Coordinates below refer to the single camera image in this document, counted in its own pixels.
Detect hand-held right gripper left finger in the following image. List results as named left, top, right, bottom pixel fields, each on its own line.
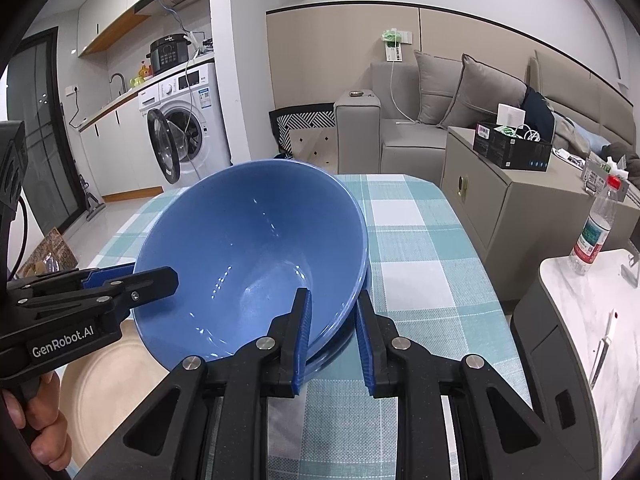
left=72, top=287, right=313, bottom=480

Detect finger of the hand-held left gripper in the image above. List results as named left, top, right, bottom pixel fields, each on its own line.
left=10, top=263, right=137, bottom=298
left=15, top=266, right=179, bottom=323

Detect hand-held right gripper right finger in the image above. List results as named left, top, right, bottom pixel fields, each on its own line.
left=356, top=289, right=596, bottom=480

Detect beige plate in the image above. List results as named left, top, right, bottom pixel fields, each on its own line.
left=60, top=327, right=176, bottom=468

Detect person's left hand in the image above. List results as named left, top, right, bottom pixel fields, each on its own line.
left=0, top=370, right=72, bottom=467

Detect cardboard box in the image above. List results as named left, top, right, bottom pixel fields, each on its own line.
left=20, top=227, right=79, bottom=278

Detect stick vacuum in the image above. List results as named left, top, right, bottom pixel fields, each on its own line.
left=60, top=105, right=106, bottom=222

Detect teal checked tablecloth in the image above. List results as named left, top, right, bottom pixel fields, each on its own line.
left=75, top=174, right=533, bottom=480

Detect white lower cabinets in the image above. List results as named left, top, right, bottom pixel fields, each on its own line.
left=80, top=102, right=163, bottom=198

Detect white cabinets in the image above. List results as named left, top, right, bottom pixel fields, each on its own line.
left=80, top=102, right=163, bottom=198
left=76, top=0, right=211, bottom=58

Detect dark glass door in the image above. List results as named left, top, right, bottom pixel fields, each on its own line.
left=5, top=27, right=88, bottom=233

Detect white washing machine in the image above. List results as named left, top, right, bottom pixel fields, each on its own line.
left=138, top=62, right=232, bottom=188

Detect beige side cabinet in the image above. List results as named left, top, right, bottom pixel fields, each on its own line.
left=440, top=126, right=601, bottom=306

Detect white marble table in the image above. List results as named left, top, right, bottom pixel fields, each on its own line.
left=510, top=247, right=640, bottom=480

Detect grey sofa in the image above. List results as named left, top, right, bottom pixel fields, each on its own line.
left=334, top=50, right=640, bottom=181

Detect black patterned bag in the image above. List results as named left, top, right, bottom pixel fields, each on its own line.
left=268, top=103, right=337, bottom=158

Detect black pressure cooker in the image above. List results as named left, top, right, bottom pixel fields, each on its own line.
left=149, top=34, right=193, bottom=75

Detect white slim tool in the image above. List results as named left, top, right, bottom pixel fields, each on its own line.
left=590, top=310, right=618, bottom=388

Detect black box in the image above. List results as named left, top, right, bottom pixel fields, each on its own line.
left=472, top=122, right=553, bottom=171

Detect clear plastic bottle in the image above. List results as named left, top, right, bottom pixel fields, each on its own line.
left=568, top=176, right=623, bottom=277

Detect white upper cabinets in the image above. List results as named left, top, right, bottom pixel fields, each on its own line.
left=76, top=0, right=211, bottom=58

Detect grey cushion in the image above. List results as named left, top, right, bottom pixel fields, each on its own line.
left=435, top=53, right=528, bottom=131
left=414, top=50, right=466, bottom=126

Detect small white box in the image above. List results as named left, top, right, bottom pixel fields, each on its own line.
left=496, top=104, right=526, bottom=133

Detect grey printed carton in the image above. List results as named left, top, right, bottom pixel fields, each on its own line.
left=582, top=156, right=630, bottom=205

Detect dark navy cushion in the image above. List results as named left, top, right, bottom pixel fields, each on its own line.
left=520, top=85, right=557, bottom=143

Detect white wall power strip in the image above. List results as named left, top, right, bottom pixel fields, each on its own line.
left=380, top=27, right=405, bottom=63

